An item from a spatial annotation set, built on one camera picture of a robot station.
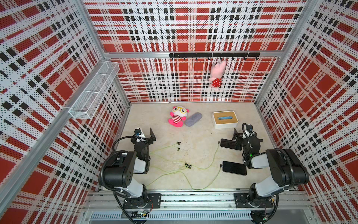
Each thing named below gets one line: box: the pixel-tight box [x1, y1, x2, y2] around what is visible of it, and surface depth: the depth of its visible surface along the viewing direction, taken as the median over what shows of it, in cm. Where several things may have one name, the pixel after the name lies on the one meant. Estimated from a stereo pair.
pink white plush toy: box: [167, 105, 190, 128], surface depth 107 cm
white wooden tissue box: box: [212, 110, 239, 130], surface depth 107 cm
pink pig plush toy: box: [208, 60, 228, 88], surface depth 95 cm
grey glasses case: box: [184, 112, 203, 127], surface depth 109 cm
